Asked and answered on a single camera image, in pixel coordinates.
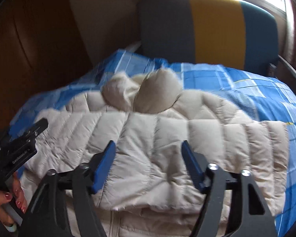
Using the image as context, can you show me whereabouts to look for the beige quilted down jacket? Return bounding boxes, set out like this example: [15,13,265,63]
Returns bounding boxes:
[21,69,289,236]

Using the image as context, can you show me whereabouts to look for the left hand red nails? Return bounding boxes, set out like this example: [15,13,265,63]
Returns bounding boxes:
[0,172,28,232]

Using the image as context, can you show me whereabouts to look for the blue plaid bed sheet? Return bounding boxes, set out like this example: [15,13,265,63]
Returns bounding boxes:
[10,50,296,236]

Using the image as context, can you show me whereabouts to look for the brown wooden wardrobe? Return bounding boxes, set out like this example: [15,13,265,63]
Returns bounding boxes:
[0,0,92,131]

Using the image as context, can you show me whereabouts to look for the grey yellow teal headboard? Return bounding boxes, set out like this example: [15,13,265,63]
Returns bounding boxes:
[138,0,279,76]

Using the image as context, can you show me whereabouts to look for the grey bed side rail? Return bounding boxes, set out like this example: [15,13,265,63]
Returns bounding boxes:
[268,54,296,92]

